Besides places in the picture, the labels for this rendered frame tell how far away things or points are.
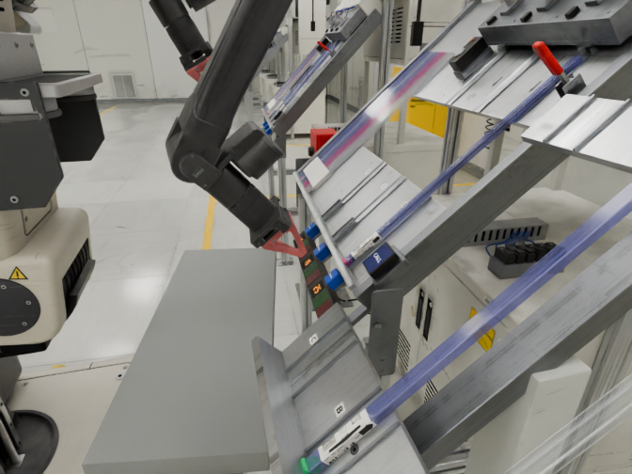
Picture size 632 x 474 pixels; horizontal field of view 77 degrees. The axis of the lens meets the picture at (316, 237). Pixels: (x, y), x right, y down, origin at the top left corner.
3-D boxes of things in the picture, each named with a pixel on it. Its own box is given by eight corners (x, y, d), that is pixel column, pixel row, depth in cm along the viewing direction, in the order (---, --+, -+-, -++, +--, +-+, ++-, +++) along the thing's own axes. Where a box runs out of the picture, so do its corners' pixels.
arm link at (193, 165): (166, 142, 59) (174, 167, 53) (220, 86, 58) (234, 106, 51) (225, 187, 67) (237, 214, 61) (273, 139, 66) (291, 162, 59)
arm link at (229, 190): (197, 177, 63) (195, 187, 58) (228, 147, 62) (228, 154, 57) (230, 205, 66) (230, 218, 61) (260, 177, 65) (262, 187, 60)
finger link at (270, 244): (313, 230, 73) (277, 196, 69) (321, 247, 67) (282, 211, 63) (287, 254, 74) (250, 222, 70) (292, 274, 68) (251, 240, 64)
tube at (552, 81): (348, 267, 72) (344, 263, 71) (346, 263, 73) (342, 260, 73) (583, 61, 64) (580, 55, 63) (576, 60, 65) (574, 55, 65)
